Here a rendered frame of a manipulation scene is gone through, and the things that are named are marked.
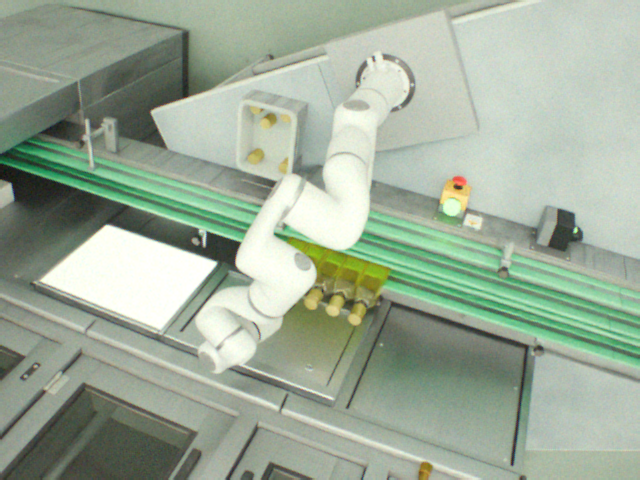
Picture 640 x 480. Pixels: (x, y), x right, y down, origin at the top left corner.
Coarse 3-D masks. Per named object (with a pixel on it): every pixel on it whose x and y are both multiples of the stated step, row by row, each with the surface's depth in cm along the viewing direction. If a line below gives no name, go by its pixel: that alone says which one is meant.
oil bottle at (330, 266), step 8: (328, 256) 159; (336, 256) 159; (344, 256) 159; (320, 264) 156; (328, 264) 156; (336, 264) 156; (320, 272) 153; (328, 272) 153; (336, 272) 154; (320, 280) 151; (328, 280) 151; (328, 288) 152
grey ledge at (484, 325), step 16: (416, 304) 172; (432, 304) 169; (464, 320) 169; (480, 320) 167; (512, 336) 166; (528, 336) 164; (544, 352) 163; (560, 352) 163; (576, 352) 161; (592, 368) 160; (608, 368) 160; (624, 368) 158
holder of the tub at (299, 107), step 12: (252, 96) 162; (264, 96) 163; (276, 96) 164; (288, 108) 159; (300, 108) 159; (300, 120) 162; (300, 132) 165; (300, 144) 169; (300, 156) 172; (300, 168) 175; (252, 180) 178; (264, 180) 179; (276, 180) 180
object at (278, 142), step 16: (240, 112) 162; (272, 112) 167; (288, 112) 157; (240, 128) 165; (256, 128) 171; (272, 128) 169; (288, 128) 168; (240, 144) 168; (256, 144) 174; (272, 144) 172; (288, 144) 171; (240, 160) 171; (272, 160) 175; (272, 176) 170
